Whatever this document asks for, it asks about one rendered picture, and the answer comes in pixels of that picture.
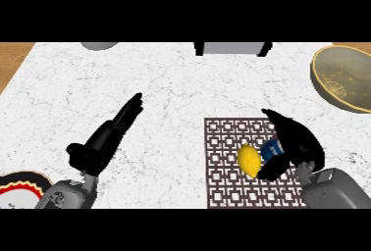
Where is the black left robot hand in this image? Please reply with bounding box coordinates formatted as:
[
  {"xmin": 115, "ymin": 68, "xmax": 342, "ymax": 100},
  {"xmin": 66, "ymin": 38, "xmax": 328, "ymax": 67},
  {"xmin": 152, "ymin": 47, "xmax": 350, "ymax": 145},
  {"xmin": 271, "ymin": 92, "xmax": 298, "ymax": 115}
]
[{"xmin": 65, "ymin": 92, "xmax": 144, "ymax": 177}]

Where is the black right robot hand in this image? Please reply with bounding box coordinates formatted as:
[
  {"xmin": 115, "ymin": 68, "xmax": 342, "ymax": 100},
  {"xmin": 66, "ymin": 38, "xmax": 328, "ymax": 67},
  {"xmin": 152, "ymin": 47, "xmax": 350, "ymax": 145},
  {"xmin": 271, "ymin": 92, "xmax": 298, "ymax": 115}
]
[{"xmin": 255, "ymin": 108, "xmax": 328, "ymax": 182}]

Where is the yellow lemon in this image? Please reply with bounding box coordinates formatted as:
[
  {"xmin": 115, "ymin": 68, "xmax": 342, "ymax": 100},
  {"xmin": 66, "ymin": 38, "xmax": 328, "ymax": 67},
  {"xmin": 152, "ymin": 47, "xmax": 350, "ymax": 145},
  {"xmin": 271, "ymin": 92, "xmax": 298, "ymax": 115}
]
[{"xmin": 236, "ymin": 142, "xmax": 263, "ymax": 179}]

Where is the brown patterned placemat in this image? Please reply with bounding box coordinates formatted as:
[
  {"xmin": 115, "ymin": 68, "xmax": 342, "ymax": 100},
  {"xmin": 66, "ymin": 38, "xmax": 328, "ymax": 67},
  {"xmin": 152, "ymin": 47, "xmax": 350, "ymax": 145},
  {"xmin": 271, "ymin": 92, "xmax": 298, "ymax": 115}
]
[{"xmin": 202, "ymin": 118, "xmax": 308, "ymax": 210}]

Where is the olive bowl with yellow rim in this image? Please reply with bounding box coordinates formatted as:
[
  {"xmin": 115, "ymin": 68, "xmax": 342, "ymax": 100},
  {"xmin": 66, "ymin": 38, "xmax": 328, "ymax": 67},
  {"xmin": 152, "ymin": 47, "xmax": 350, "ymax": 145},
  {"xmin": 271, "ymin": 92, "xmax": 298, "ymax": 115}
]
[{"xmin": 308, "ymin": 44, "xmax": 371, "ymax": 115}]

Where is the blue and white can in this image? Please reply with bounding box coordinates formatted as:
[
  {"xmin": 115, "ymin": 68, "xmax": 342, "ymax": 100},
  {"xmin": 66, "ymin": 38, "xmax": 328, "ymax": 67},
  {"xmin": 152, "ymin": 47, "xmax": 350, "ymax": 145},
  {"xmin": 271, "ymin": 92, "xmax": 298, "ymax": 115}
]
[{"xmin": 260, "ymin": 137, "xmax": 285, "ymax": 164}]

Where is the black red and white plate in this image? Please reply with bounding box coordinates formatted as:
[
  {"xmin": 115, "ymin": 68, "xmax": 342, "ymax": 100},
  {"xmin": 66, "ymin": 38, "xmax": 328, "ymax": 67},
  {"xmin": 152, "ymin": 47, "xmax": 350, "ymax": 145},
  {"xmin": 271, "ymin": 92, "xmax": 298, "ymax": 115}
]
[{"xmin": 0, "ymin": 171, "xmax": 54, "ymax": 210}]

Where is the grey round object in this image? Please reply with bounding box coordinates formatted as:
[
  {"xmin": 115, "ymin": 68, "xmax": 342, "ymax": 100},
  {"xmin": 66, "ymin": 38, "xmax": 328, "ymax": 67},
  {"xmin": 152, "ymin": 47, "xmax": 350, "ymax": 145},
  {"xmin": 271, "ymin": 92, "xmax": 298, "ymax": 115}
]
[{"xmin": 79, "ymin": 42, "xmax": 119, "ymax": 51}]

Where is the grey appliance with black legs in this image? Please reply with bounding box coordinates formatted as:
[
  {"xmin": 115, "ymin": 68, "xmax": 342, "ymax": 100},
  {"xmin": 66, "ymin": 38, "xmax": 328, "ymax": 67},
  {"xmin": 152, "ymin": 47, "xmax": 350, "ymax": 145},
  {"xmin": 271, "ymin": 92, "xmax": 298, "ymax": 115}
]
[{"xmin": 192, "ymin": 42, "xmax": 273, "ymax": 58}]

